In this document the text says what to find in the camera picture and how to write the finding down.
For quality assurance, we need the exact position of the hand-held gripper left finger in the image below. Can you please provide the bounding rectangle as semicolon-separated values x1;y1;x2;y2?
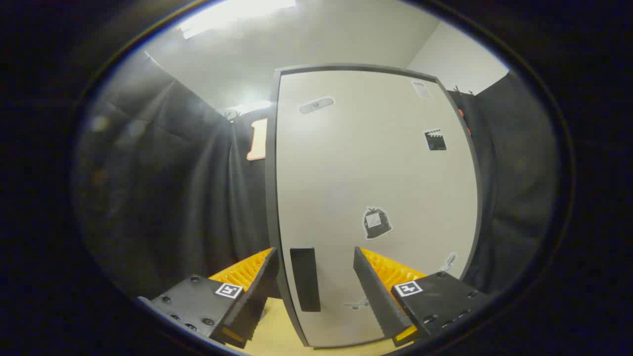
137;246;280;350

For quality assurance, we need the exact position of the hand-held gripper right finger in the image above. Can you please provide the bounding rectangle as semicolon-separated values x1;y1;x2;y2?
353;246;493;347

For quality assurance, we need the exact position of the grey shoe cabinet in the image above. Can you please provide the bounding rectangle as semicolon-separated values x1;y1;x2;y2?
265;63;484;350

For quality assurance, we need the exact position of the white shoe cabinet door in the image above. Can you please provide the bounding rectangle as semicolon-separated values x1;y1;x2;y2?
275;69;479;347

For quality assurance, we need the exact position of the black door handle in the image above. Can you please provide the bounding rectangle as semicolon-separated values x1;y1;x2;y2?
290;247;321;313

